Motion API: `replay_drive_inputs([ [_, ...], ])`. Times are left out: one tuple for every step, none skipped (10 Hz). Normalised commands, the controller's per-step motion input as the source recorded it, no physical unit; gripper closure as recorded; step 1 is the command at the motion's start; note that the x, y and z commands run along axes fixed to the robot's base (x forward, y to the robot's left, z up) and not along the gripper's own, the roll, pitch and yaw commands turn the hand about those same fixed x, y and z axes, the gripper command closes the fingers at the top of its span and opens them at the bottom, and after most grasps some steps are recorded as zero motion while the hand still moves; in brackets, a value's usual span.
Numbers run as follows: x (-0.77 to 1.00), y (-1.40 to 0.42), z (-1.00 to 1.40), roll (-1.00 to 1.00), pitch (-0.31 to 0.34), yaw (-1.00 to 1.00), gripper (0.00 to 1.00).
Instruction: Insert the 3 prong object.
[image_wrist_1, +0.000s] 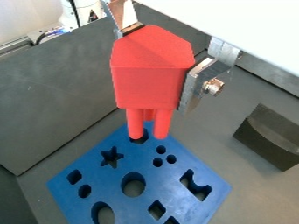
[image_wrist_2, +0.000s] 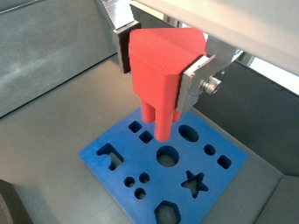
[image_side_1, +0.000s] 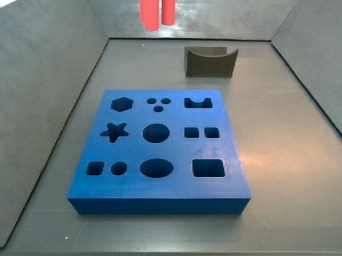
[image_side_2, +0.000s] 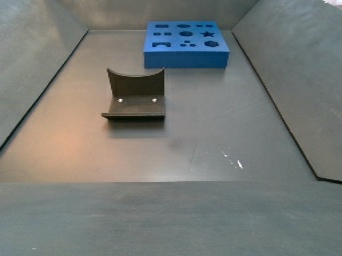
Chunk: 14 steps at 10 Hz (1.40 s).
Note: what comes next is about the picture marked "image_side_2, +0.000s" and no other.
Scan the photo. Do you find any black curved holder stand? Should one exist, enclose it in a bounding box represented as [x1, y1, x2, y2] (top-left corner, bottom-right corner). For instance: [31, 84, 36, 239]
[101, 69, 165, 120]

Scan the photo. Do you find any blue shape sorter block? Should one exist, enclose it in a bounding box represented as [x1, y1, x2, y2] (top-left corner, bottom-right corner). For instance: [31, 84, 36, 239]
[143, 21, 230, 69]

